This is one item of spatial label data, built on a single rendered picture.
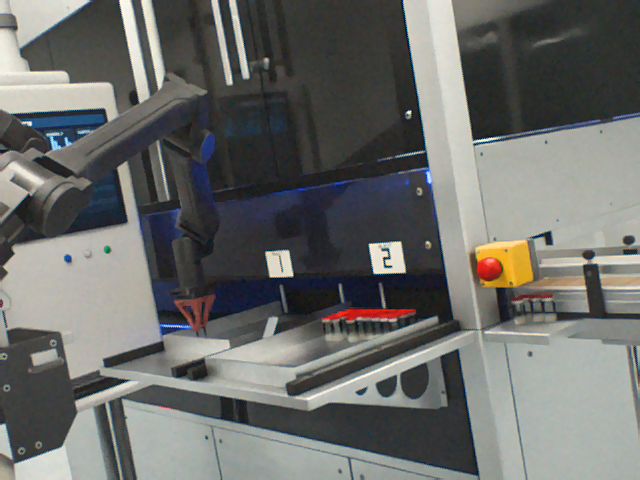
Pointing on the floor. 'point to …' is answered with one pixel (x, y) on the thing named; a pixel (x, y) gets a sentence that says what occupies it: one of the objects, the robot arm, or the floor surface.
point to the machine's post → (463, 234)
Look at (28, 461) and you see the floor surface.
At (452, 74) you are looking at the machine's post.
